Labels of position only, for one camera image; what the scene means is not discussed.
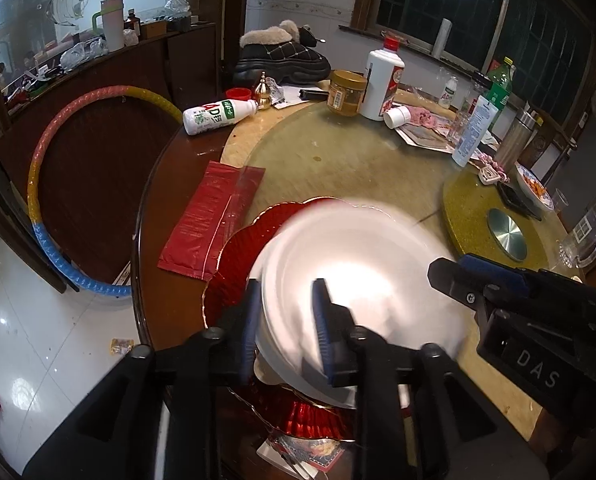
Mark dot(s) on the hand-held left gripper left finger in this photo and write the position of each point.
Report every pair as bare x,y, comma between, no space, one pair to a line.
252,320

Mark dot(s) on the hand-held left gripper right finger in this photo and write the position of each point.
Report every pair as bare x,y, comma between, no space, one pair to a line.
322,325

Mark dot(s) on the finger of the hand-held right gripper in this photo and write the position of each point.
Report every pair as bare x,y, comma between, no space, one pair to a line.
498,275
455,282

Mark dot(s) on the red scalloped plate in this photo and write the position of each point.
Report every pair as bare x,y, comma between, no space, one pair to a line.
232,260

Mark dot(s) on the white bowl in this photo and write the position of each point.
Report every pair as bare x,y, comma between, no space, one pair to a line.
378,260

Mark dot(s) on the round metal disc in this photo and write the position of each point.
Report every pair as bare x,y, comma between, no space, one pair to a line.
507,234

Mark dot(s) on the yellow round turntable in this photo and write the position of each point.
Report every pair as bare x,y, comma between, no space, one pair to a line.
465,210

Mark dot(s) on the black pouch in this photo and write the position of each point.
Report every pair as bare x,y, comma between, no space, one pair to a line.
518,200

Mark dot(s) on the clear glass mug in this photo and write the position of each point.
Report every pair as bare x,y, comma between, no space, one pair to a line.
583,242

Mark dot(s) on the bowl with orange food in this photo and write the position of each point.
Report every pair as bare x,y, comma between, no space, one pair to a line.
534,187

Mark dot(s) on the red plastic bag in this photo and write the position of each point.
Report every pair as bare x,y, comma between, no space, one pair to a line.
202,220

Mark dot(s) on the printed packet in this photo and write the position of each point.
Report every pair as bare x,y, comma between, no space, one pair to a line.
303,452

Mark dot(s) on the snack wrapper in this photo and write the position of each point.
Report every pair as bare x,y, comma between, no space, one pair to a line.
121,346

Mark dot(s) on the steel thermos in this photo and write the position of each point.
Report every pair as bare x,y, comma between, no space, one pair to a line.
515,142

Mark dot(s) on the white lotion bottle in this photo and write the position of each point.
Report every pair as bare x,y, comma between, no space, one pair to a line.
470,132

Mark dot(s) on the paper sheets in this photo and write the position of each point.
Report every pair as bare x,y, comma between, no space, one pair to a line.
423,136

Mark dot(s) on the drinking glass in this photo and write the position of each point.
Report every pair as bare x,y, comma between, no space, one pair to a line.
459,127

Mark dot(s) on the large glass turntable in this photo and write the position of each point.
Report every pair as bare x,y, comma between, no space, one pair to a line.
353,160

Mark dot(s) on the pink cloth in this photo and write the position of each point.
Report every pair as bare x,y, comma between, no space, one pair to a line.
428,117

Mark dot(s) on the small white cup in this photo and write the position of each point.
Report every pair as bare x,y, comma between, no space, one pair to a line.
397,117

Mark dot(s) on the small white drink bottle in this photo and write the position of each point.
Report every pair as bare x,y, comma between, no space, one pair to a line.
449,92

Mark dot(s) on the green soda bottle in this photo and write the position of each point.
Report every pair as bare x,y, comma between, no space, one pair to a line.
500,85

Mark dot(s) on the white milk drink bottle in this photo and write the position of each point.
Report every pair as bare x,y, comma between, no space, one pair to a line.
212,116

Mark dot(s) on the white liquor bottle red cap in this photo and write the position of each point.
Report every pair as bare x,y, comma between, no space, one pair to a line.
382,80

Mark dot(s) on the amber jar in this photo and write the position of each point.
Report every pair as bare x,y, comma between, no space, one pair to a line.
347,94

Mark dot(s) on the gold ornament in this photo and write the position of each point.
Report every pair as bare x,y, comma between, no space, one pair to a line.
263,92

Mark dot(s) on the dark wooden cabinet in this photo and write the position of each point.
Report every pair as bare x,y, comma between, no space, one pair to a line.
97,150

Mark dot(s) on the white paper roll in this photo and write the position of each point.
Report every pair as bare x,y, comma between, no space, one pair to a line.
441,37

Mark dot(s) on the multicoloured hula hoop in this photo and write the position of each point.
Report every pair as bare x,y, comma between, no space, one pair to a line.
35,170

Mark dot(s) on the black fur-lined boots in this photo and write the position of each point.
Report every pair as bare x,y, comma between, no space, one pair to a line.
283,57

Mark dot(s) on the crumpled plastic bags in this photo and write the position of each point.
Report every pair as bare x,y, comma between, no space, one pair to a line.
82,55

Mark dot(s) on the brown glass bottle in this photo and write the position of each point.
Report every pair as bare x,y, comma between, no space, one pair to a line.
132,21

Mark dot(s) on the clear plastic bag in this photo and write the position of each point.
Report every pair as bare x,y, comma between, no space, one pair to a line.
177,5

